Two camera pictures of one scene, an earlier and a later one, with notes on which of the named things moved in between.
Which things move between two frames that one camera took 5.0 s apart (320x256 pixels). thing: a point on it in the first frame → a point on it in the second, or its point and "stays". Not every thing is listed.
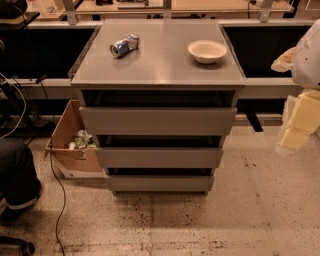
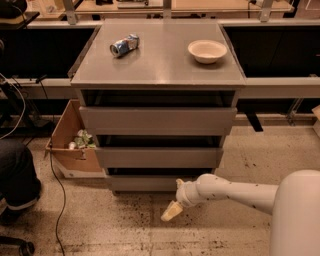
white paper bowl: (207, 51) stays
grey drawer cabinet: (159, 96) stays
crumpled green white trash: (82, 141) stays
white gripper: (307, 63) → (183, 194)
